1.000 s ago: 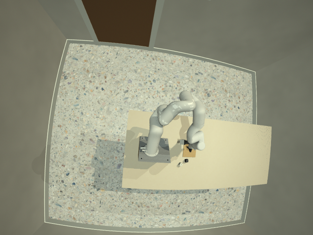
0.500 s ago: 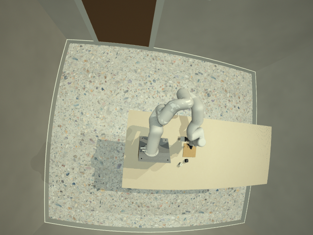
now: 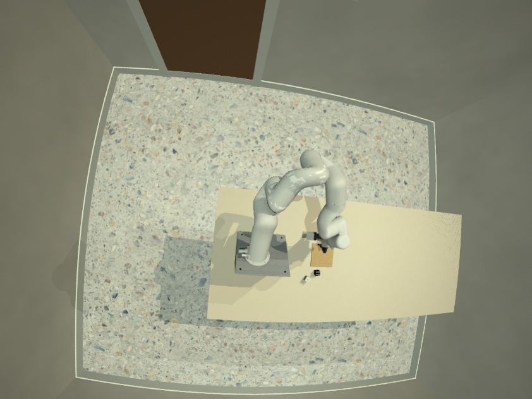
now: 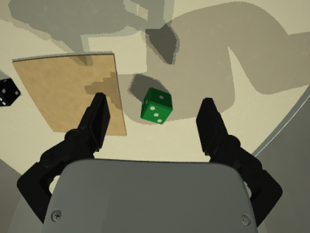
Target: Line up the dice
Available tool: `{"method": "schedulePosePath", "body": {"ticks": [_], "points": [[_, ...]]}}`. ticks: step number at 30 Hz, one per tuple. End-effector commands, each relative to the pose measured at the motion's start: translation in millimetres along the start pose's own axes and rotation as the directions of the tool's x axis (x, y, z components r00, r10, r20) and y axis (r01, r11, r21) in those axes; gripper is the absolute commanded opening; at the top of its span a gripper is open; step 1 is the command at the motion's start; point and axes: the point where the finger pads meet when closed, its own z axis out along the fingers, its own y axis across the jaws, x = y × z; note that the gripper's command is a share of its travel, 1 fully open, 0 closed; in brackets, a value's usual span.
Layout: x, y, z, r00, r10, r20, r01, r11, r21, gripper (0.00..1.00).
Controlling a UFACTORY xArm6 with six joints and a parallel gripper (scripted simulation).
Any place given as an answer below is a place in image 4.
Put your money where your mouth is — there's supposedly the tan flat mat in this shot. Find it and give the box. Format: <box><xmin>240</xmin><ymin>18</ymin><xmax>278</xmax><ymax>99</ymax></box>
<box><xmin>12</xmin><ymin>54</ymin><xmax>127</xmax><ymax>136</ymax></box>

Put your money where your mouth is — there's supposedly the green die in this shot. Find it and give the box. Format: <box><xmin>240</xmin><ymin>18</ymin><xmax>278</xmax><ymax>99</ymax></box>
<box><xmin>140</xmin><ymin>88</ymin><xmax>173</xmax><ymax>125</ymax></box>

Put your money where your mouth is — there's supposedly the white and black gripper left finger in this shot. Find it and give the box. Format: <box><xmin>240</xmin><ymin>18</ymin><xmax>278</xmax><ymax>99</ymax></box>
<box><xmin>17</xmin><ymin>92</ymin><xmax>111</xmax><ymax>224</ymax></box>

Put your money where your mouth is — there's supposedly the black die with white pips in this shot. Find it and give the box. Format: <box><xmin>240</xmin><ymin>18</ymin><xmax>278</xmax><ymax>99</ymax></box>
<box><xmin>0</xmin><ymin>78</ymin><xmax>21</xmax><ymax>107</ymax></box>

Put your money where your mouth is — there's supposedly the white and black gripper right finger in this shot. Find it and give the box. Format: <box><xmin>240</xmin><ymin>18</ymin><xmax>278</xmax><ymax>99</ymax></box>
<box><xmin>196</xmin><ymin>97</ymin><xmax>283</xmax><ymax>228</ymax></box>

